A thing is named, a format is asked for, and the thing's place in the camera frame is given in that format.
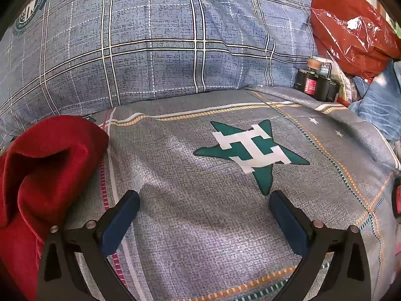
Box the blue plaid pillow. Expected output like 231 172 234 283
0 0 317 132

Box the red plastic bag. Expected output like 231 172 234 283
310 0 401 79

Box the red knit garment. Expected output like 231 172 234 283
0 115 110 301

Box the black cylindrical device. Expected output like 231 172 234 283
293 57 345 102

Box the blue denim cloth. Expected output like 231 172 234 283
349 61 401 141

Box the black item with red button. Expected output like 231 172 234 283
391 177 401 223

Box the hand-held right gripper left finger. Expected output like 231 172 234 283
37 190 140 301

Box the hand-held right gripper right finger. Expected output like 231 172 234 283
268 190 372 301

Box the white printed packet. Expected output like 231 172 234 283
326 58 356 102

